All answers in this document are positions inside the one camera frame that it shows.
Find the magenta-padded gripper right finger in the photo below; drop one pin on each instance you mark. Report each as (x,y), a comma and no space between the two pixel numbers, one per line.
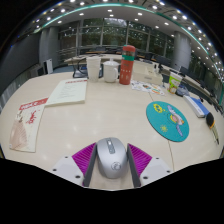
(153,168)

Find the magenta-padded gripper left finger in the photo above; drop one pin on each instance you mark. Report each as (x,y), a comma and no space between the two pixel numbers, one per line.
(68,168)

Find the silver computer mouse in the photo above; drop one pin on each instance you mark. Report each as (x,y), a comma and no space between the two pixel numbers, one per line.
(112,158)

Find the round teal printed mouse pad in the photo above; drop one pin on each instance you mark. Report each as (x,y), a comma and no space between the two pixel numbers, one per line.
(166,120)

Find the red and white leaflet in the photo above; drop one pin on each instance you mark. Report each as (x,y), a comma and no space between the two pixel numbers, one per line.
(26,126)

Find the yellow and black handheld microphone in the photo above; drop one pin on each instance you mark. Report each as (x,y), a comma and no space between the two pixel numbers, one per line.
(210,120)

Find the blue and white book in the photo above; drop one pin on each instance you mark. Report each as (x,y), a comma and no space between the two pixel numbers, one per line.
(196,106)

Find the white printed booklet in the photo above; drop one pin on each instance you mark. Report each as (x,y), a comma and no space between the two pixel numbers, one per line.
(68,91)

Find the colourful sticker sheet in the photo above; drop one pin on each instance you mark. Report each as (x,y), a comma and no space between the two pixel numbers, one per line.
(146,88)

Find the black desk microphone console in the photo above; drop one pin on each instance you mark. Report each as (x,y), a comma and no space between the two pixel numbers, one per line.
(182,90)

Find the green printed paper cup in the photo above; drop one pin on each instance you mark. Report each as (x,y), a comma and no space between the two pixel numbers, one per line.
(174,82)

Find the white open box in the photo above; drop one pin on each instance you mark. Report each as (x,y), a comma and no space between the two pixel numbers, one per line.
(146,76)

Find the grey box monitor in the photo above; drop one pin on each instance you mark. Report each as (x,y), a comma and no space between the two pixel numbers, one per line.
(37,70)

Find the stack of white paper cups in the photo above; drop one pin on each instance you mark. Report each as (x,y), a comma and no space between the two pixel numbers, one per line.
(93,68)

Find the red drink bottle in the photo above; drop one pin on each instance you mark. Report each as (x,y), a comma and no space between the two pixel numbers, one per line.
(127,68)

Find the white standing appliance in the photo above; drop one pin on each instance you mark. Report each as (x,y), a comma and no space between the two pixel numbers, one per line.
(49,66)

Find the white lidded mug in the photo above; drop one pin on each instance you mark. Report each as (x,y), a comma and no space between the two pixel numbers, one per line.
(110,72)

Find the long curved conference table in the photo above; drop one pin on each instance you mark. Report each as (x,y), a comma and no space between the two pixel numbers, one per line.
(78,60)

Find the ceiling lights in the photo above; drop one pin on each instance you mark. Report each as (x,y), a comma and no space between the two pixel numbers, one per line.
(110,10)

